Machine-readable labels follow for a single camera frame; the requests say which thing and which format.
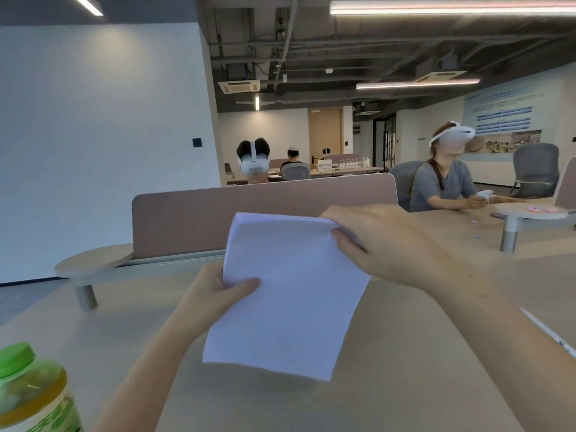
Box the person's left hand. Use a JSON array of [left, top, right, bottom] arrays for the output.
[[177, 262, 262, 340]]

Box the person's right hand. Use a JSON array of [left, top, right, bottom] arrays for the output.
[[318, 204, 451, 290]]

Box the white paper sheet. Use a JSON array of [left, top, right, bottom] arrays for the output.
[[202, 212, 372, 382]]

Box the person's left forearm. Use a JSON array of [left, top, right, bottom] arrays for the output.
[[90, 310, 212, 432]]

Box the person's right forearm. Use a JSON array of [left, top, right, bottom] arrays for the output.
[[423, 247, 576, 432]]

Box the grey office chair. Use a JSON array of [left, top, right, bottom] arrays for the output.
[[282, 163, 311, 181], [508, 142, 560, 199], [388, 160, 426, 213]]

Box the wooden door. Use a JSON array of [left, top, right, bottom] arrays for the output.
[[308, 107, 343, 165]]

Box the white headset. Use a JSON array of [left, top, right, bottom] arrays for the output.
[[238, 139, 271, 174], [428, 125, 477, 148]]

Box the round beige side shelf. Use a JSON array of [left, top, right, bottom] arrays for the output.
[[494, 202, 570, 254], [54, 244, 136, 310]]

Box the long ceiling light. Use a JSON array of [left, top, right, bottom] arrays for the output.
[[329, 0, 576, 17], [69, 0, 104, 17], [355, 78, 481, 91]]

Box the ceiling air conditioner unit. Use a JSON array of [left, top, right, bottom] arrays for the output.
[[218, 79, 261, 95], [411, 70, 469, 84]]

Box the white pen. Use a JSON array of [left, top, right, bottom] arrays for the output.
[[519, 307, 576, 359]]

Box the green-capped yellow drink bottle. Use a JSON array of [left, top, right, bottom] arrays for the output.
[[0, 342, 84, 432]]

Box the blue wall poster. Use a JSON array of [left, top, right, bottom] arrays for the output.
[[463, 78, 548, 155]]

